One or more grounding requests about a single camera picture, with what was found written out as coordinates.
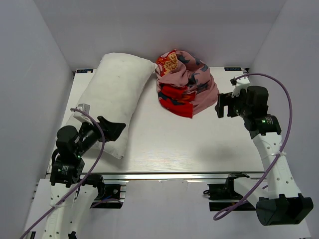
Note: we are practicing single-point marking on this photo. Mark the red pink patterned pillowcase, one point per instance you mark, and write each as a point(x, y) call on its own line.
point(185, 85)

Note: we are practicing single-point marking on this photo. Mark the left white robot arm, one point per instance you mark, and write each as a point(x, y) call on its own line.
point(71, 194)

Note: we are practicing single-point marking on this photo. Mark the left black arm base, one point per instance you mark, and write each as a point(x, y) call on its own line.
point(111, 197)

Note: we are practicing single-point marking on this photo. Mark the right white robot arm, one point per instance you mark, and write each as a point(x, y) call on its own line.
point(282, 202)

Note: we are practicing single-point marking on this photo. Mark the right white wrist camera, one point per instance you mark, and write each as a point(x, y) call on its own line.
point(239, 83)

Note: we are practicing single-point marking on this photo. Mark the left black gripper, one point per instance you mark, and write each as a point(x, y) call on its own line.
point(112, 130)

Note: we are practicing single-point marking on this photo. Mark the blue table label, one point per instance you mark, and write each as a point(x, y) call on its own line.
point(84, 71)
point(232, 69)

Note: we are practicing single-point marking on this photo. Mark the right blue table label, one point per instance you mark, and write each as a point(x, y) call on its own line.
point(232, 69)

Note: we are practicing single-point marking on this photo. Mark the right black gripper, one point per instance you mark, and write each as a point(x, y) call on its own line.
point(223, 100)

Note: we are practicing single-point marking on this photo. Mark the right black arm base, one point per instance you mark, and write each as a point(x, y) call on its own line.
point(220, 198)

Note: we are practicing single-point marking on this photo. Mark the aluminium front rail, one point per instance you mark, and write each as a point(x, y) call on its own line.
point(165, 176)

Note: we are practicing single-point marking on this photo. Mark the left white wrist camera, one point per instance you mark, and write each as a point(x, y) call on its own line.
point(81, 115)

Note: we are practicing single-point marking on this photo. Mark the white pillow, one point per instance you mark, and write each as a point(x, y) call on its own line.
point(116, 86)

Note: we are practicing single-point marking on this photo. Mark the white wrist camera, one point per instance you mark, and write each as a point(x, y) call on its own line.
point(239, 83)
point(81, 115)

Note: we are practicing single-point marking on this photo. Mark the left blue table label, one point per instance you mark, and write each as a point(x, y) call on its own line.
point(84, 71)

